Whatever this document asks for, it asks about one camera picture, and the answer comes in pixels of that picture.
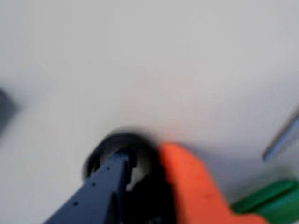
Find blue handled scissors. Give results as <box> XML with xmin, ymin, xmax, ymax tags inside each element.
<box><xmin>261</xmin><ymin>105</ymin><xmax>299</xmax><ymax>162</ymax></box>

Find small black flashlight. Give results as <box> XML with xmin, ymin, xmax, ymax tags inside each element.
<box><xmin>0</xmin><ymin>88</ymin><xmax>18</xmax><ymax>133</ymax></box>

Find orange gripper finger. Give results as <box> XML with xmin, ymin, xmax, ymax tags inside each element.
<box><xmin>158</xmin><ymin>142</ymin><xmax>267</xmax><ymax>224</ymax></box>

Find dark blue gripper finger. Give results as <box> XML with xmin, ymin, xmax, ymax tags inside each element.
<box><xmin>43</xmin><ymin>149</ymin><xmax>138</xmax><ymax>224</ymax></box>

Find black marker with green cap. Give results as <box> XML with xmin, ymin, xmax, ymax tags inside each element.
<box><xmin>230</xmin><ymin>178</ymin><xmax>299</xmax><ymax>224</ymax></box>

